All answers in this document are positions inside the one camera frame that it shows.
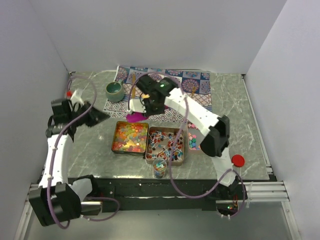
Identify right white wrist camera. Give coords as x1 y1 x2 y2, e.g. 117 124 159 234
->
127 98 147 114

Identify patterned placemat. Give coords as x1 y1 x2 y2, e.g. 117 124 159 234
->
103 66 212 119

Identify purple plastic scoop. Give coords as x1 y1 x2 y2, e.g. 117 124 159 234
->
126 112 147 123

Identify tin of lollipops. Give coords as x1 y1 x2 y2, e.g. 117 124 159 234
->
144 126 185 167

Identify gold fork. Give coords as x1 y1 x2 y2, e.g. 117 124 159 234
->
190 86 197 98

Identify purple cable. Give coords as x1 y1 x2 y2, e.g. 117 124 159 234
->
46 75 121 230
126 72 247 219

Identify gold tin of gummy stars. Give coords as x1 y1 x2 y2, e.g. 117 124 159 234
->
111 121 149 155

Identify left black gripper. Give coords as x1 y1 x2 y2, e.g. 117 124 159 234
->
68 101 110 128

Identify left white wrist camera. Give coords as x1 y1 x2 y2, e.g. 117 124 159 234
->
66 88 84 105

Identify gold knife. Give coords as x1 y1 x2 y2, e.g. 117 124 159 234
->
131 73 137 99

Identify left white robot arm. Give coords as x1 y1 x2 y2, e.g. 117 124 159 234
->
29 98 110 227

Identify green ceramic mug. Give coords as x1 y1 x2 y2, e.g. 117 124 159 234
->
105 81 125 103

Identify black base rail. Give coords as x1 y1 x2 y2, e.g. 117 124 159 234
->
58 176 253 217

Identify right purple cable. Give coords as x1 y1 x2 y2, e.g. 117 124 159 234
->
126 72 247 219

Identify red jar lid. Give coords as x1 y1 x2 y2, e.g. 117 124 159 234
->
231 154 246 168

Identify tin of pastel star candies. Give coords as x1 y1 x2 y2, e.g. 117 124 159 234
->
187 122 203 151

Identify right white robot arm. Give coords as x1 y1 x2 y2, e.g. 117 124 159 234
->
127 73 244 200

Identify clear glass jar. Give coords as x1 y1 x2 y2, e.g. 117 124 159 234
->
152 158 167 179

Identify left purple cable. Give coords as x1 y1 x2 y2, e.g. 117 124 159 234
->
46 75 121 230

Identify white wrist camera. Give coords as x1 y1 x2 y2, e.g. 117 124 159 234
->
127 98 147 114
66 88 84 105

